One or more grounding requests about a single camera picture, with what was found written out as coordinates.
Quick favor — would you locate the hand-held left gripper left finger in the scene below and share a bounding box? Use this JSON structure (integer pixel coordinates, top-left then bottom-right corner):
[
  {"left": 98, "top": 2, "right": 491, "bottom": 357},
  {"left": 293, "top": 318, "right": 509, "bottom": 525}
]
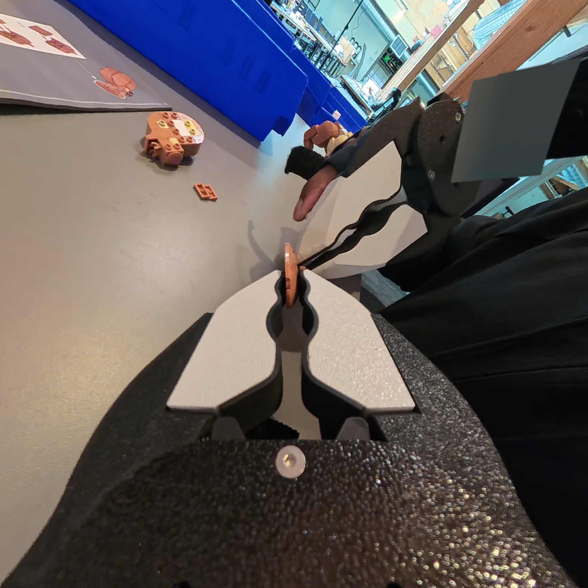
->
[{"left": 168, "top": 272, "right": 284, "bottom": 412}]

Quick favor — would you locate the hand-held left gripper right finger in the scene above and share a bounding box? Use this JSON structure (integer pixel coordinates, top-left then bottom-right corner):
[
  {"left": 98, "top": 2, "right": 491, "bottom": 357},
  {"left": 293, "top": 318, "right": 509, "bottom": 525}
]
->
[{"left": 302, "top": 270, "right": 417, "bottom": 413}]

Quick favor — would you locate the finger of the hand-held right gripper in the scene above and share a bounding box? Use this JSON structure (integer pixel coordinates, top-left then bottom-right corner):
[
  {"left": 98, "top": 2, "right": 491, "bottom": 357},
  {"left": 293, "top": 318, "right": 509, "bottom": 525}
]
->
[
  {"left": 315, "top": 143, "right": 407, "bottom": 265},
  {"left": 313, "top": 204, "right": 430, "bottom": 281}
]

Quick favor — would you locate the brown curved brick piece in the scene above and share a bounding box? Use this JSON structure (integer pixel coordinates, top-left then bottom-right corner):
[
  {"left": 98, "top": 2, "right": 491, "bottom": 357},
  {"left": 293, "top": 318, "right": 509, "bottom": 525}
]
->
[{"left": 283, "top": 242, "right": 300, "bottom": 308}]

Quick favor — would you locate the grey desk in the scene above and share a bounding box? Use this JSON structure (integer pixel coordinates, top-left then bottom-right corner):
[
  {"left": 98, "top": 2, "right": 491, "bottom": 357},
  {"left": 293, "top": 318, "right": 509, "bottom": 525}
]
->
[{"left": 0, "top": 0, "right": 405, "bottom": 552}]

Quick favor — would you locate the brown and tan brick assembly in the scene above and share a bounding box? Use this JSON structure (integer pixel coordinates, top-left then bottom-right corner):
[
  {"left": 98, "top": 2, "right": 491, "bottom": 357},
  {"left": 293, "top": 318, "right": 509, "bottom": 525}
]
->
[{"left": 303, "top": 121, "right": 352, "bottom": 154}]

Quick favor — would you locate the wooden beam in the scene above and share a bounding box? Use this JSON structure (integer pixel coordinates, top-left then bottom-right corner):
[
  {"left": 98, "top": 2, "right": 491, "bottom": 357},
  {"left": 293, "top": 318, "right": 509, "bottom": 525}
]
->
[{"left": 441, "top": 0, "right": 588, "bottom": 104}]

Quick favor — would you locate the round brown brick assembly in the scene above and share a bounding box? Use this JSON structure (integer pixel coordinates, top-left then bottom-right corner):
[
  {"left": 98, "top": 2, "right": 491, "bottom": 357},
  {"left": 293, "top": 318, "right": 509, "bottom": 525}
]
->
[{"left": 141, "top": 111, "right": 205, "bottom": 166}]

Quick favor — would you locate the row of blue plastic bins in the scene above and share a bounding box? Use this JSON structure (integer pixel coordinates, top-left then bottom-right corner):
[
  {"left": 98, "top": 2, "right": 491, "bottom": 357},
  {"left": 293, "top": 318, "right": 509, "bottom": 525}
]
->
[{"left": 69, "top": 0, "right": 370, "bottom": 143}]

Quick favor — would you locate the grey instruction booklet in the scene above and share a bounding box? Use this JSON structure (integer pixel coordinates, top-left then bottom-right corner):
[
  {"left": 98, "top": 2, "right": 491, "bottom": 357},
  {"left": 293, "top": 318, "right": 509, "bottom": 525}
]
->
[{"left": 0, "top": 0, "right": 172, "bottom": 113}]

